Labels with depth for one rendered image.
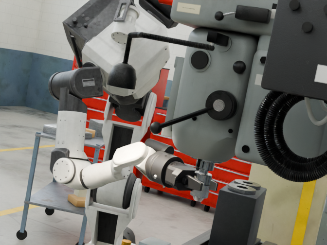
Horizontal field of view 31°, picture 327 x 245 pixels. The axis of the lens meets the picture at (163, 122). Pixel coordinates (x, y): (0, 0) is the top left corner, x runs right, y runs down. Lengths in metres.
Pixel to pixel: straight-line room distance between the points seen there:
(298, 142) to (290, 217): 1.95
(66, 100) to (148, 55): 0.30
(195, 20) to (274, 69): 0.38
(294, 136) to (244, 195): 0.55
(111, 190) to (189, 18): 0.99
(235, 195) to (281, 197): 1.43
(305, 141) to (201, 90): 0.28
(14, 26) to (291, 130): 11.40
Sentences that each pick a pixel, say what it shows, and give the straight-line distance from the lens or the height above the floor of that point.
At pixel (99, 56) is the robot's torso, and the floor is 1.51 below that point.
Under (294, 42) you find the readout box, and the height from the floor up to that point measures 1.61.
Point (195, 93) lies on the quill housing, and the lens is 1.40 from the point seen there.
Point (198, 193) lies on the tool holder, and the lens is 1.49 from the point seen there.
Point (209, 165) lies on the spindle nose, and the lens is 1.48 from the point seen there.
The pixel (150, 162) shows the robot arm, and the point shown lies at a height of 1.25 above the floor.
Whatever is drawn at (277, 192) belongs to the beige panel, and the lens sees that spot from 3.24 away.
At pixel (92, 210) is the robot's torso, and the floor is 0.92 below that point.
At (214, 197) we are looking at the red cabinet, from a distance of 6.35.
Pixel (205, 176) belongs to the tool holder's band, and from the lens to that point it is 1.48.
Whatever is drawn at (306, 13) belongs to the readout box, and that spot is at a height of 1.66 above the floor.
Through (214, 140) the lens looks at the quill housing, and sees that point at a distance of 1.39.
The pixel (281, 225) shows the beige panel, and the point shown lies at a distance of 3.27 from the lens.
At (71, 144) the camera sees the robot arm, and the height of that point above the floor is 1.23.
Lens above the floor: 1.53
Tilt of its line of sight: 6 degrees down
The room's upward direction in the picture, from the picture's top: 11 degrees clockwise
